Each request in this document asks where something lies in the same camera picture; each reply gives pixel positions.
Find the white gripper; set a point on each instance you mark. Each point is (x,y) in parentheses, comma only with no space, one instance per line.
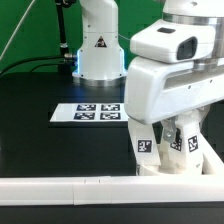
(155,91)

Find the white L-shaped fence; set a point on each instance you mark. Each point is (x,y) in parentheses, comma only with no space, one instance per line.
(168,188)

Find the black vertical pole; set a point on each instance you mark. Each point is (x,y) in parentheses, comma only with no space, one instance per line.
(63,67)

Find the thin grey rod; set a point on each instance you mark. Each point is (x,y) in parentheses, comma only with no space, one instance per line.
(15,31)

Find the white marker sheet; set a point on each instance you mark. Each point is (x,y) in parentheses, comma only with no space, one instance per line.
(89,112)

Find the white round stool seat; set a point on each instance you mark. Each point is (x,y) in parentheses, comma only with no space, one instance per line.
(167,168)

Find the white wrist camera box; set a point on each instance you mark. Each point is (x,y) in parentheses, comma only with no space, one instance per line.
(173,43)

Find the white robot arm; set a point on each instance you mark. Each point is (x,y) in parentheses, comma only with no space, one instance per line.
(101,59)

